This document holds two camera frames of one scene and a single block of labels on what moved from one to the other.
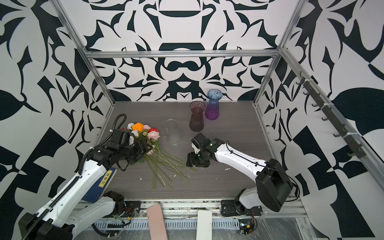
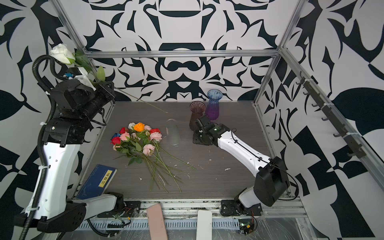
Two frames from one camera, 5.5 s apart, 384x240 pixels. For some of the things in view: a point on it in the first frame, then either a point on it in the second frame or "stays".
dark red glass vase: x=196 y=122 stays
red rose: x=153 y=129 stays
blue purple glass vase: x=212 y=110 stays
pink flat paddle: x=156 y=223 stays
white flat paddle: x=204 y=229 stays
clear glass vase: x=173 y=134 stays
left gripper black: x=141 y=148 to x=106 y=91
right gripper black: x=191 y=157 to x=196 y=137
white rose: x=130 y=126 to x=61 y=53
